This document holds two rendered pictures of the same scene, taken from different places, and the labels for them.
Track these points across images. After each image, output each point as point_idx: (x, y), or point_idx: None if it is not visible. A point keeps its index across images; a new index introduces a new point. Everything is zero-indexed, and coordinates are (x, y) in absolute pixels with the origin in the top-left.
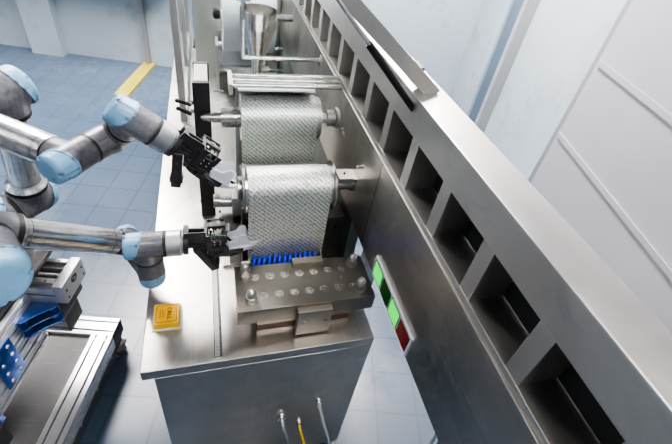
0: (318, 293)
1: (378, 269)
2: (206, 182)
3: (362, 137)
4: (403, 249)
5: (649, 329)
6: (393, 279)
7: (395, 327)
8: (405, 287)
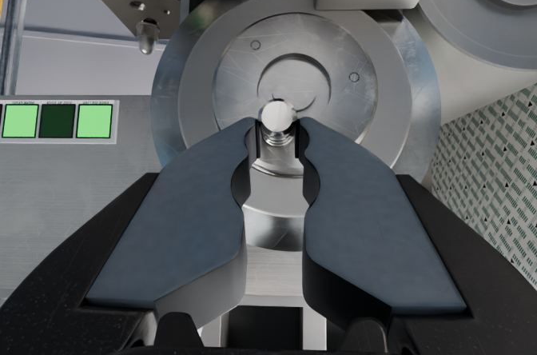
0: None
1: (95, 130)
2: (13, 313)
3: (289, 277)
4: (49, 225)
5: None
6: (53, 157)
7: (5, 108)
8: (17, 181)
